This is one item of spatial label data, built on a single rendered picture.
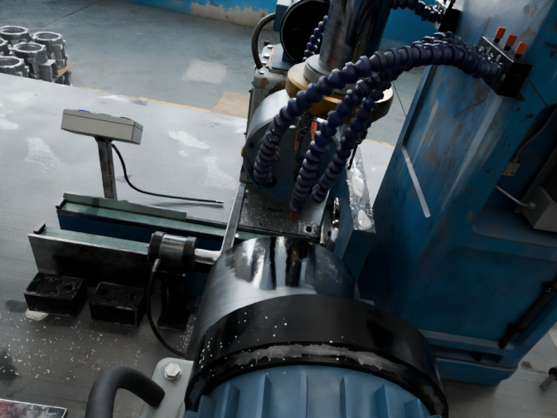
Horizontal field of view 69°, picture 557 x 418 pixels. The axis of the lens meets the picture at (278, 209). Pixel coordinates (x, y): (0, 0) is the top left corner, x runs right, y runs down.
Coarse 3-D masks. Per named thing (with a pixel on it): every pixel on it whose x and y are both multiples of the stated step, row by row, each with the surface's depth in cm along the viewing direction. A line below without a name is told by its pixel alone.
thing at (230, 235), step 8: (240, 184) 93; (240, 192) 90; (240, 200) 88; (232, 208) 85; (240, 208) 86; (232, 216) 83; (232, 224) 81; (232, 232) 79; (224, 240) 77; (232, 240) 78; (224, 248) 76
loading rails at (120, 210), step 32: (64, 192) 96; (64, 224) 96; (96, 224) 95; (128, 224) 94; (160, 224) 94; (192, 224) 96; (224, 224) 97; (64, 256) 86; (96, 256) 86; (128, 256) 85; (160, 288) 91; (192, 288) 91
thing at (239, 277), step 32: (224, 256) 62; (256, 256) 58; (288, 256) 57; (320, 256) 59; (224, 288) 56; (256, 288) 53; (288, 288) 53; (320, 288) 54; (352, 288) 61; (192, 352) 52
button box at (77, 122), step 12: (72, 120) 96; (84, 120) 96; (96, 120) 96; (108, 120) 96; (120, 120) 97; (132, 120) 97; (72, 132) 99; (84, 132) 96; (96, 132) 96; (108, 132) 97; (120, 132) 97; (132, 132) 97
